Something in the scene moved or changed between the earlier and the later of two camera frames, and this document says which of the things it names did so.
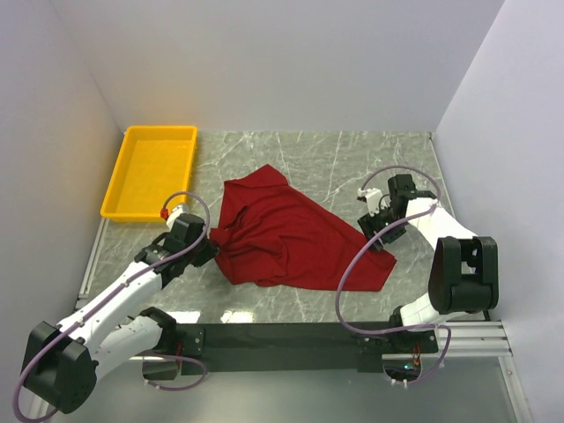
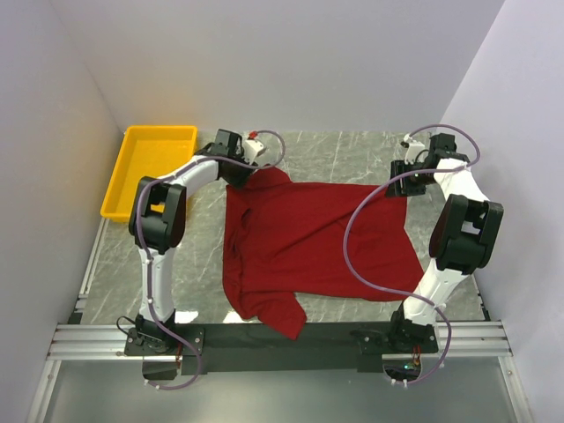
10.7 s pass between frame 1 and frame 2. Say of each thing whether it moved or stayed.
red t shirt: moved
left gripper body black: moved
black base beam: stayed
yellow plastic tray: stayed
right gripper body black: moved
